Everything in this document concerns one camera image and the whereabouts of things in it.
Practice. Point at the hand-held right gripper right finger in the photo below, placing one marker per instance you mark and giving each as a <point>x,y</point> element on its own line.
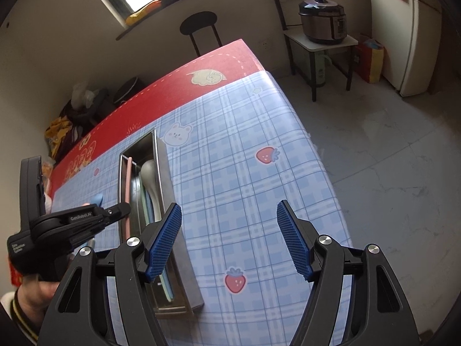
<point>293,245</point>

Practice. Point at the yellow packet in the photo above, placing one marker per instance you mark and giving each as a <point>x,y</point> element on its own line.
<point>142,12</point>

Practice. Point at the pale green kettle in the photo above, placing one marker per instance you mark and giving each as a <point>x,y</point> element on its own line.
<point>322,70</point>

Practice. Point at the dark window sill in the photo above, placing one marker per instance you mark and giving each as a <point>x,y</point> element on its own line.
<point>124,33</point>

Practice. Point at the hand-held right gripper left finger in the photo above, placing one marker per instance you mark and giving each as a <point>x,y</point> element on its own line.
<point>164,241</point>

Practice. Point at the stainless steel utensil box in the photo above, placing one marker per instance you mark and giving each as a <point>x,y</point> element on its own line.
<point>164,167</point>

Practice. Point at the person's left hand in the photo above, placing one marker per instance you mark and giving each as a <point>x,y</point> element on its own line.
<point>39,293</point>

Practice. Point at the black round stool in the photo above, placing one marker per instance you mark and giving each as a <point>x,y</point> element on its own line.
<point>199,22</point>

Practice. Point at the electric pressure cooker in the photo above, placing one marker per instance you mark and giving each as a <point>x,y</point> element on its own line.
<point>322,25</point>

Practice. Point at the dark chair frame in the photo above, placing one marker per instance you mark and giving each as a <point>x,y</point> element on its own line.
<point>277,3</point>

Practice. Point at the white plastic bag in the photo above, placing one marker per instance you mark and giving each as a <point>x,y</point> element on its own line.
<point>81,95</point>

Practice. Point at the red paper bag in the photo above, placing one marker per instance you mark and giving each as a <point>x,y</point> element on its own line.
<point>371,65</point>

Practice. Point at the white spoon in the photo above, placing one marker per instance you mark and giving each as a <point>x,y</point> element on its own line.
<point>148,173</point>

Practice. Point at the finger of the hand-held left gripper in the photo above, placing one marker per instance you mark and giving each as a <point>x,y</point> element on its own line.
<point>117,211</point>
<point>86,234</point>

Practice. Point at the yellow clothes pile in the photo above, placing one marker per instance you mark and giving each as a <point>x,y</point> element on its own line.
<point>59,129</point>

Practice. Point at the person's left forearm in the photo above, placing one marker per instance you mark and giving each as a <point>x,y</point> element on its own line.
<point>18,320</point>

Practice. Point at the blue checked tablecloth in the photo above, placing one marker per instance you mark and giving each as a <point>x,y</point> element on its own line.
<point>234,187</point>

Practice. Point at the small white side table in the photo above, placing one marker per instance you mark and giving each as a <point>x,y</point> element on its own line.
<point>299,38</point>

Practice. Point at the white fridge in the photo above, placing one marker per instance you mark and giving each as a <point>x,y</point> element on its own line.
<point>414,43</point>

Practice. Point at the blue spoon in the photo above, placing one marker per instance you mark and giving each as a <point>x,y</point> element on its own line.
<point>96,199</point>

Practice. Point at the red table mat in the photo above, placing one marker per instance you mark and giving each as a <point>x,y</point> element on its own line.
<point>173,79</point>

